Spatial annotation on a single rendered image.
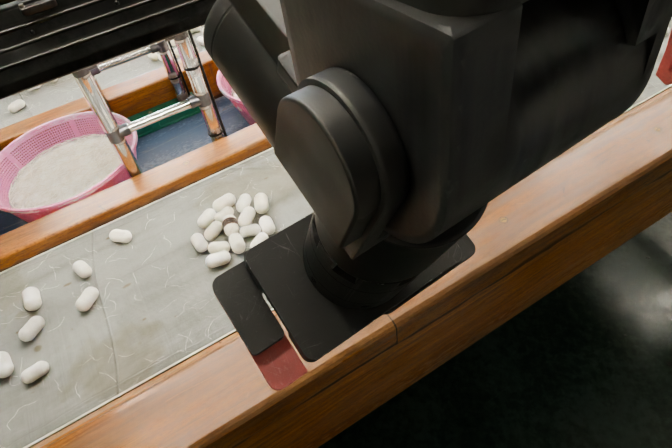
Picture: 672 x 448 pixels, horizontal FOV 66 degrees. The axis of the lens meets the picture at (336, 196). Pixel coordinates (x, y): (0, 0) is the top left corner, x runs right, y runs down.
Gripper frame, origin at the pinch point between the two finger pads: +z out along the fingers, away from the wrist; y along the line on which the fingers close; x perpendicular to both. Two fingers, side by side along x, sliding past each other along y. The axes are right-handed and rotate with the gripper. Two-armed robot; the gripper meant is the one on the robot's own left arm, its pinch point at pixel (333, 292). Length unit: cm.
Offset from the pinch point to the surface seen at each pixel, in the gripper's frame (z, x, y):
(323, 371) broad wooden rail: 24.5, 4.0, -0.1
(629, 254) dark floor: 98, 28, -104
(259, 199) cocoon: 37.4, -21.7, -7.5
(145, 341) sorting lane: 34.6, -11.5, 15.3
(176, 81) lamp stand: 57, -60, -11
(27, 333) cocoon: 38, -21, 27
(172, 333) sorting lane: 34.1, -10.4, 12.0
